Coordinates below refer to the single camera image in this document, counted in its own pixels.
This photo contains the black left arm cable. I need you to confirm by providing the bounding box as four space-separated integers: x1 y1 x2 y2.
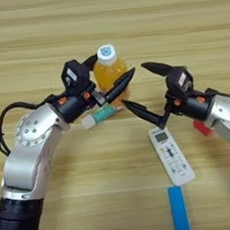
0 94 63 157

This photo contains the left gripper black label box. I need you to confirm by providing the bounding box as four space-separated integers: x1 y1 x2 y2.
59 57 93 97

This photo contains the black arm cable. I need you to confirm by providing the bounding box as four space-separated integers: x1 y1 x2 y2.
0 94 63 157
204 85 230 101

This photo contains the orange juice bottle white cap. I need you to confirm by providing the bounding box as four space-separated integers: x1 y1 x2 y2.
90 42 133 110

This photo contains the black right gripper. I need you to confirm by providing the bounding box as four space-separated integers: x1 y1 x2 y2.
117 56 216 134

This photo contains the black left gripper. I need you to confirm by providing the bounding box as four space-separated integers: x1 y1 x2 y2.
50 51 141 126

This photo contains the white remote control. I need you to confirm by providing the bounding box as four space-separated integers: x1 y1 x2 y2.
147 123 197 189

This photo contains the green and white tube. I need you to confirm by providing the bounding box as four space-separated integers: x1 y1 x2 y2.
79 100 126 131

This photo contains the blue tape strip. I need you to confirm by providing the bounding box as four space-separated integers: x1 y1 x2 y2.
167 185 190 230

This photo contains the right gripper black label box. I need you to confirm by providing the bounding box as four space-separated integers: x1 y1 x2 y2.
164 64 196 101

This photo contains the red cube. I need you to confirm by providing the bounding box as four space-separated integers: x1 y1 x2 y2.
192 118 213 138

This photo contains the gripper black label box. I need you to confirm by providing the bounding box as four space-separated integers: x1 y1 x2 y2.
164 64 196 101
59 57 93 97

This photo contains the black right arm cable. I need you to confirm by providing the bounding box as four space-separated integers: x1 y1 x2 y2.
204 85 230 101

